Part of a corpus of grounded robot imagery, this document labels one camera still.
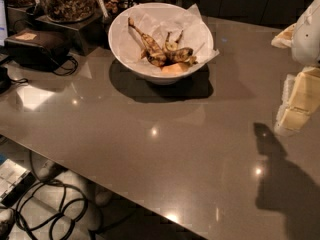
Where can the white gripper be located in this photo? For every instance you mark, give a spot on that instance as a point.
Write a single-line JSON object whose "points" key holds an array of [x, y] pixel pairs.
{"points": [[307, 34]]}

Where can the dark ripe banana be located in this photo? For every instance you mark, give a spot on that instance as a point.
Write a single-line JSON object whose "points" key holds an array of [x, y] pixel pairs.
{"points": [[183, 55]]}

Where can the white bowl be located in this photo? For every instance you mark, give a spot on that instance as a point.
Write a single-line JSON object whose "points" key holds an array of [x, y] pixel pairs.
{"points": [[126, 50]]}

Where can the long spotted banana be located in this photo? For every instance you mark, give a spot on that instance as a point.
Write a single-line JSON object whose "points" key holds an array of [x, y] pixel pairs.
{"points": [[152, 51]]}

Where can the orange fruit piece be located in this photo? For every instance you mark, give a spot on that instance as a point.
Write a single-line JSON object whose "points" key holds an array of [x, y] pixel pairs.
{"points": [[175, 69]]}

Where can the dark metal stand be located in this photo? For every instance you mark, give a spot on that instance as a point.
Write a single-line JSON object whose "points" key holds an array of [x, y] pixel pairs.
{"points": [[85, 36]]}

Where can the glass jar of nuts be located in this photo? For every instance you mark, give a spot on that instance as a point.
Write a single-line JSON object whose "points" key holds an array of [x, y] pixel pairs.
{"points": [[68, 11]]}

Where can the black box device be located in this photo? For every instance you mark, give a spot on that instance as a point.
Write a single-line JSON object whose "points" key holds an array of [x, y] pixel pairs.
{"points": [[39, 50]]}

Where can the white power strip box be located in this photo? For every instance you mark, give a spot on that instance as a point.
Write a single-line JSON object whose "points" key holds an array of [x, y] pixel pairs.
{"points": [[14, 182]]}

